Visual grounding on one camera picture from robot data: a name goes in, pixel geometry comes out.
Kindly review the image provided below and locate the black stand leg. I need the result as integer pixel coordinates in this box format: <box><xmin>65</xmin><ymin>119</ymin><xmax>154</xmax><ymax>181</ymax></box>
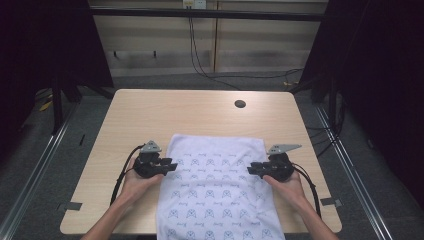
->
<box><xmin>50</xmin><ymin>74</ymin><xmax>65</xmax><ymax>136</ymax></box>

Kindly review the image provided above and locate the black wall cable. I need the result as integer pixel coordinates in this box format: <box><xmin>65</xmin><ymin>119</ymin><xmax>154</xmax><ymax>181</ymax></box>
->
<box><xmin>190</xmin><ymin>16</ymin><xmax>305</xmax><ymax>80</ymax></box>
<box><xmin>188</xmin><ymin>8</ymin><xmax>243</xmax><ymax>91</ymax></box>

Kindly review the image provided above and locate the person's right hand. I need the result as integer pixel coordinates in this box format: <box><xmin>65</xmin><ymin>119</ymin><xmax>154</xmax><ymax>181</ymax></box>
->
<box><xmin>262</xmin><ymin>170</ymin><xmax>310</xmax><ymax>212</ymax></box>

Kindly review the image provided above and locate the grey tape strip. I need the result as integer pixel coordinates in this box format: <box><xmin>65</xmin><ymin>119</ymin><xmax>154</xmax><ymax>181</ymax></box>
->
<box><xmin>320</xmin><ymin>196</ymin><xmax>343</xmax><ymax>207</ymax></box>
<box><xmin>56</xmin><ymin>201</ymin><xmax>84</xmax><ymax>212</ymax></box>

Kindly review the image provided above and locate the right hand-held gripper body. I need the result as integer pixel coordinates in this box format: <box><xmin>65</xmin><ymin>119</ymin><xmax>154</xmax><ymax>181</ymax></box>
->
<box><xmin>264</xmin><ymin>143</ymin><xmax>303</xmax><ymax>183</ymax></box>

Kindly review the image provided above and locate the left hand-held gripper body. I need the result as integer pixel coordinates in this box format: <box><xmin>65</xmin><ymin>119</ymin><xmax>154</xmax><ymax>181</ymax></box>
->
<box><xmin>132</xmin><ymin>139</ymin><xmax>167</xmax><ymax>180</ymax></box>

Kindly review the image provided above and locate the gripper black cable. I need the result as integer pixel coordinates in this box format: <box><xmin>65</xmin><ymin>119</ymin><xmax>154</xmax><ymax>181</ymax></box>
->
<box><xmin>109</xmin><ymin>143</ymin><xmax>147</xmax><ymax>207</ymax></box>
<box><xmin>292</xmin><ymin>162</ymin><xmax>323</xmax><ymax>220</ymax></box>

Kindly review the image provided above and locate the yellow floor object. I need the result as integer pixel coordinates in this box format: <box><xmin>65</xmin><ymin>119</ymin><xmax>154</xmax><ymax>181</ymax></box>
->
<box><xmin>38</xmin><ymin>99</ymin><xmax>54</xmax><ymax>112</ymax></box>

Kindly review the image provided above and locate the black curtain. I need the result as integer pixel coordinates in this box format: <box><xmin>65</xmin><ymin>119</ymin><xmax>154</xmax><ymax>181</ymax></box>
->
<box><xmin>299</xmin><ymin>0</ymin><xmax>424</xmax><ymax>209</ymax></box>
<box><xmin>0</xmin><ymin>0</ymin><xmax>115</xmax><ymax>164</ymax></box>

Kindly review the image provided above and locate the white wall socket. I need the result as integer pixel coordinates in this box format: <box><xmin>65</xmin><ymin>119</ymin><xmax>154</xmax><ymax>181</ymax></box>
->
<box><xmin>182</xmin><ymin>0</ymin><xmax>208</xmax><ymax>10</ymax></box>

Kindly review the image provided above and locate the white patterned towel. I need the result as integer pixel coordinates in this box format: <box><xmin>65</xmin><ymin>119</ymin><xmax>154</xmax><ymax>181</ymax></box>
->
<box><xmin>155</xmin><ymin>133</ymin><xmax>287</xmax><ymax>240</ymax></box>

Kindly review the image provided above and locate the black horizontal bar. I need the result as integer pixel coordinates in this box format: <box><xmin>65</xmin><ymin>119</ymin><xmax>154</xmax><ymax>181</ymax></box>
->
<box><xmin>89</xmin><ymin>7</ymin><xmax>327</xmax><ymax>23</ymax></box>

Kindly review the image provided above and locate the person's left hand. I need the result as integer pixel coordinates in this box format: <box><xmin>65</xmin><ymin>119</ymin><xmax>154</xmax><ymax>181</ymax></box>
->
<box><xmin>118</xmin><ymin>157</ymin><xmax>166</xmax><ymax>209</ymax></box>

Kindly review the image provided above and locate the metal floor rail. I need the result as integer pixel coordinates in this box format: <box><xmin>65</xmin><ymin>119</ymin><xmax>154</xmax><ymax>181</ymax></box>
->
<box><xmin>0</xmin><ymin>102</ymin><xmax>80</xmax><ymax>240</ymax></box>
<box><xmin>314</xmin><ymin>104</ymin><xmax>395</xmax><ymax>240</ymax></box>

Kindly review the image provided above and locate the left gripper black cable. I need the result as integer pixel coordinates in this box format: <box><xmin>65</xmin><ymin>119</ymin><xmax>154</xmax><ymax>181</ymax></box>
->
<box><xmin>109</xmin><ymin>143</ymin><xmax>147</xmax><ymax>207</ymax></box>

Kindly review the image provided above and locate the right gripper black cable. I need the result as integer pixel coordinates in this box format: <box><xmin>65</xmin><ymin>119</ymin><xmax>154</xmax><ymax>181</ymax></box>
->
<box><xmin>292</xmin><ymin>162</ymin><xmax>323</xmax><ymax>220</ymax></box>

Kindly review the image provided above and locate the bundle of black floor cables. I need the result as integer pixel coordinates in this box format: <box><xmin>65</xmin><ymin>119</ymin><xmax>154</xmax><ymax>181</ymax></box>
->
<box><xmin>305</xmin><ymin>94</ymin><xmax>347</xmax><ymax>158</ymax></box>

